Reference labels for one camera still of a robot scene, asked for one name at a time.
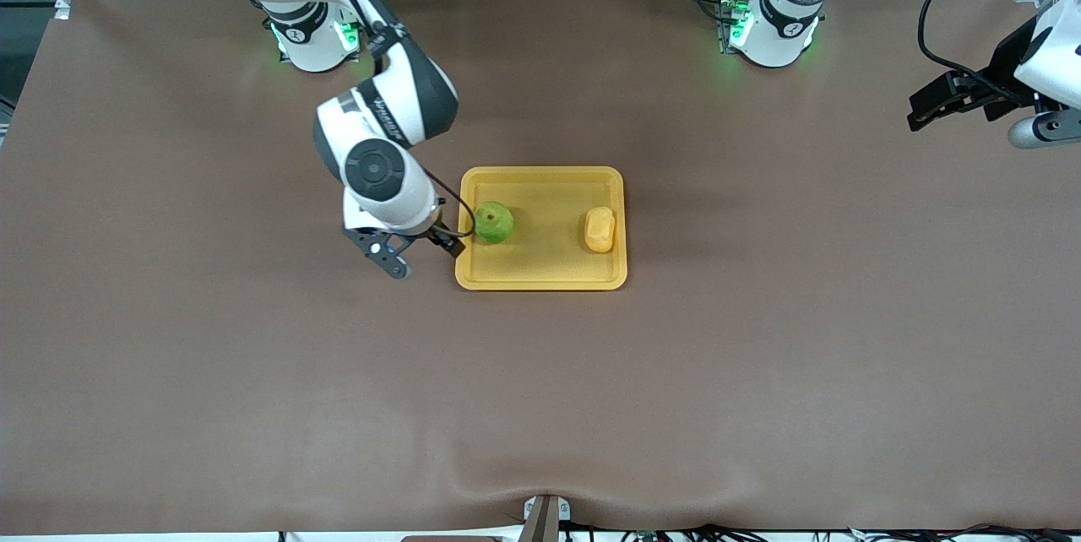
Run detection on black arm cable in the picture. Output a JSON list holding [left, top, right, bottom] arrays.
[[304, 0, 476, 239], [919, 0, 1019, 91]]

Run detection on brown table mat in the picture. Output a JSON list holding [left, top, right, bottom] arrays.
[[0, 0, 1081, 536]]

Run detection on yellow toy potato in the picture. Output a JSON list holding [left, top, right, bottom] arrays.
[[583, 205, 617, 255]]

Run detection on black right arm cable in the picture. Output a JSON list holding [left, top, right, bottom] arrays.
[[304, 0, 476, 239]]

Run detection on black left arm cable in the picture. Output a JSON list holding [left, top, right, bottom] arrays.
[[919, 0, 1019, 91]]

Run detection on metal camera mount clamp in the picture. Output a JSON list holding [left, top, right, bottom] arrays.
[[518, 493, 573, 542]]

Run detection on green toy apple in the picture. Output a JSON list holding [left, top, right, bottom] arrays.
[[472, 201, 515, 246]]

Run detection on yellow plastic tray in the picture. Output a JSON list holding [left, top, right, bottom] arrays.
[[455, 165, 628, 292]]

